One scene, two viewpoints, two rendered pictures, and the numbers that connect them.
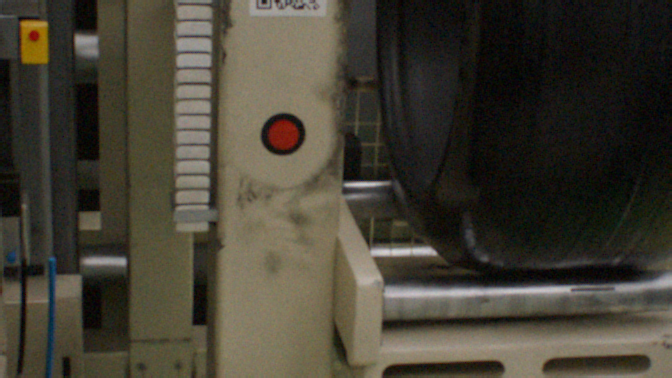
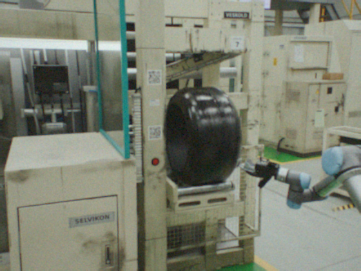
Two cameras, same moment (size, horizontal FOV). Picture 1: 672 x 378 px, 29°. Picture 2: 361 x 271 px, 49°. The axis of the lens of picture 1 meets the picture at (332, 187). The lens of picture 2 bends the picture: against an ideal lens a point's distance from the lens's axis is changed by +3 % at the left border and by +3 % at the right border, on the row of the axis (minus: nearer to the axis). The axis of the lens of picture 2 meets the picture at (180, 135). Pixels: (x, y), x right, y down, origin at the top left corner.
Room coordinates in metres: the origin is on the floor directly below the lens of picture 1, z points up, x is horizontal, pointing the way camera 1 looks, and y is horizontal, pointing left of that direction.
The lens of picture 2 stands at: (-0.74, 0.25, 1.60)
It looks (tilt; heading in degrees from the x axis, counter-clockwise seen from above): 11 degrees down; 350
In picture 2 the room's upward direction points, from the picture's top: straight up
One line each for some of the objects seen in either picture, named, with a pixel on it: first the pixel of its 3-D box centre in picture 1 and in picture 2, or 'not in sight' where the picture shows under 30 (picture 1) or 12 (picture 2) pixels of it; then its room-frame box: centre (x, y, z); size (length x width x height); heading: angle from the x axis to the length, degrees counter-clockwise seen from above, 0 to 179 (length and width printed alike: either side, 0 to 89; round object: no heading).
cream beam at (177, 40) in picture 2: not in sight; (195, 41); (1.71, -0.25, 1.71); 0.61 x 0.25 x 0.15; 101
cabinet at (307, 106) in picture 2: not in sight; (311, 117); (5.46, -3.08, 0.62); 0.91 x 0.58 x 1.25; 110
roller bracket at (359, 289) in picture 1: (336, 245); (164, 184); (1.36, -0.01, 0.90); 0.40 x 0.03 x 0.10; 11
